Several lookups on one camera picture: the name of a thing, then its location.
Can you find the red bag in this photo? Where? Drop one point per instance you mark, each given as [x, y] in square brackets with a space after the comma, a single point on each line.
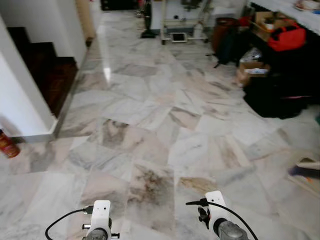
[286, 39]

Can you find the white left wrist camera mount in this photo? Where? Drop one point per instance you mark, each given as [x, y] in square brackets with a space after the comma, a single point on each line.
[101, 212]

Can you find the black suitcase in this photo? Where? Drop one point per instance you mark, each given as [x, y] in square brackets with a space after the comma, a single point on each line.
[280, 85]

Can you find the black upright vacuum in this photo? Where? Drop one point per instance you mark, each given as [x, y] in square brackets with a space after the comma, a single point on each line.
[148, 25]

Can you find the black backpack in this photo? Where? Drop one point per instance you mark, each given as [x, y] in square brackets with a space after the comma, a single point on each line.
[231, 47]

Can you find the white framed tablet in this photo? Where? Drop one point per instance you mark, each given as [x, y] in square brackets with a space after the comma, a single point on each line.
[178, 37]

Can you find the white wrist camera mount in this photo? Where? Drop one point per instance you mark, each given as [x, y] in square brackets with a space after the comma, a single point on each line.
[101, 212]
[216, 205]

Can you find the brown round bin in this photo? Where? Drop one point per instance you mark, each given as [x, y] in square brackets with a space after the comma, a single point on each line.
[222, 30]

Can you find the purple cloth item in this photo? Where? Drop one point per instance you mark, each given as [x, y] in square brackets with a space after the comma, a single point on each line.
[305, 172]

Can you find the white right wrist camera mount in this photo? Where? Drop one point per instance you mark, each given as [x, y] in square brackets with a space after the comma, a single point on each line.
[216, 205]

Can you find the dark wooden staircase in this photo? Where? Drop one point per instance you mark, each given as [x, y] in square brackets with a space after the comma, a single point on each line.
[47, 70]

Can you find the white metal rack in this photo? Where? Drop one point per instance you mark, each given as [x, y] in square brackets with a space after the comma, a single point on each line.
[187, 22]

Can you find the small cardboard box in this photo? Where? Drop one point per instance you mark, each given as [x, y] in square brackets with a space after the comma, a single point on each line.
[252, 72]

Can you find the white covered table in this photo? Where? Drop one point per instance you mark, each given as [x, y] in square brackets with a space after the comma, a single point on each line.
[295, 12]

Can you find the red fire extinguisher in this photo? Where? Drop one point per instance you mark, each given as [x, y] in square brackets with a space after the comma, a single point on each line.
[8, 145]

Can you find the open cardboard box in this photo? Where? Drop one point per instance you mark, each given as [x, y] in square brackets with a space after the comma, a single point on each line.
[270, 22]

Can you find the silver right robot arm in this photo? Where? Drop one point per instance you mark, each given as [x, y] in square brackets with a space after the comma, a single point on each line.
[232, 232]

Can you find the wooden door frame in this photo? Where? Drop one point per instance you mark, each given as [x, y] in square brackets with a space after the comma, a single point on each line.
[86, 22]

